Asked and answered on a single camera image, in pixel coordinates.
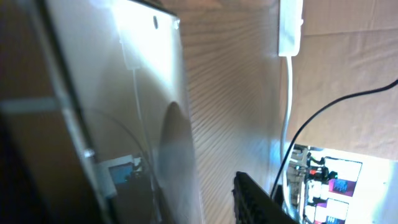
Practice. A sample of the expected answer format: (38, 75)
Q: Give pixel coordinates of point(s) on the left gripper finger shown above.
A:
(252, 205)

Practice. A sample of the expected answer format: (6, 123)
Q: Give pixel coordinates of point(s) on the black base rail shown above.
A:
(321, 186)

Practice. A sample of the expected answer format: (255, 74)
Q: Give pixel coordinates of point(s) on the white power strip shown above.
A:
(290, 22)

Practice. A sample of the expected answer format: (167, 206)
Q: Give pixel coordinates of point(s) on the gold Galaxy smartphone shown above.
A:
(119, 77)

